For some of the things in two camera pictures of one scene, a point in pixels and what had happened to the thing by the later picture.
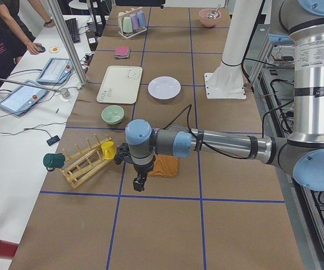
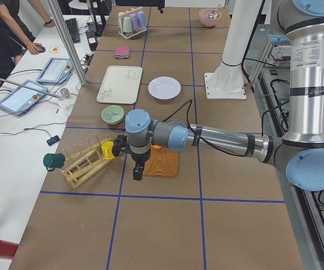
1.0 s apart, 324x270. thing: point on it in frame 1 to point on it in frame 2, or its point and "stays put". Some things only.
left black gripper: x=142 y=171 to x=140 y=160
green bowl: x=112 y=114 stays put
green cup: x=127 y=25 stays put
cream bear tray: x=120 y=85 stays put
